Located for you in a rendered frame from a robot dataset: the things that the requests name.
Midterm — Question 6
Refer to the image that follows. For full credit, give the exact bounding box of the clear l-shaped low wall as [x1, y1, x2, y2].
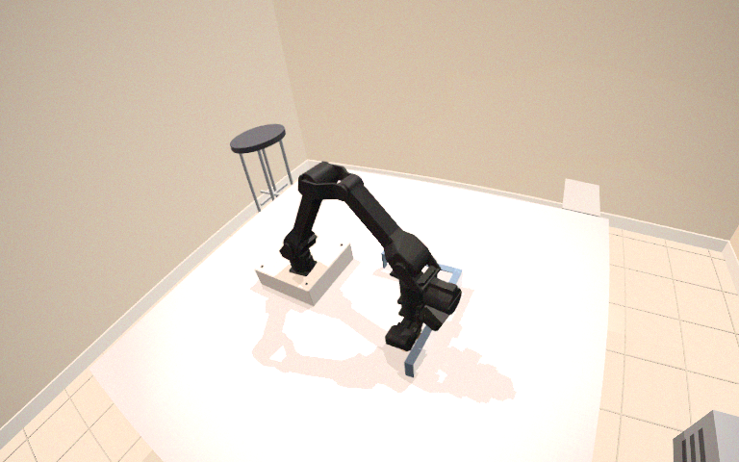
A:
[382, 255, 462, 376]

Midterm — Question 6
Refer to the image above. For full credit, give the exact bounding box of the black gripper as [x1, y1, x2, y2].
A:
[384, 296, 425, 351]

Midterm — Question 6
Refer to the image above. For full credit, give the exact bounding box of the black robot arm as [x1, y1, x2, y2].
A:
[279, 161, 463, 332]

